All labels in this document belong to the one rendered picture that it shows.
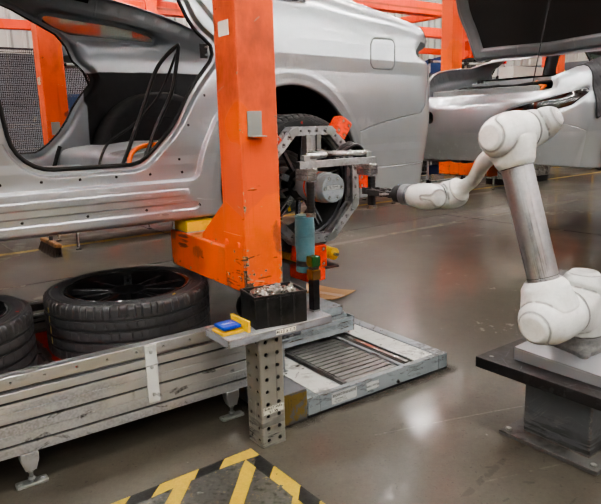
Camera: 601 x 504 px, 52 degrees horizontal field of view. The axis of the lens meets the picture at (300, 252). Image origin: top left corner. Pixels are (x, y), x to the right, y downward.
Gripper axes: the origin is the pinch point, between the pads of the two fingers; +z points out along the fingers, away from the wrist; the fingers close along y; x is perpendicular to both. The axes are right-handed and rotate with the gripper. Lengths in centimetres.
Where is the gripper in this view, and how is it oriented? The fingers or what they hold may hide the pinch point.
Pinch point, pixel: (371, 190)
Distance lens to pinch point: 280.9
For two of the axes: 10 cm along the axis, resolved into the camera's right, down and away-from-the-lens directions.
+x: -0.3, -9.8, -2.1
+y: 8.2, -1.4, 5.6
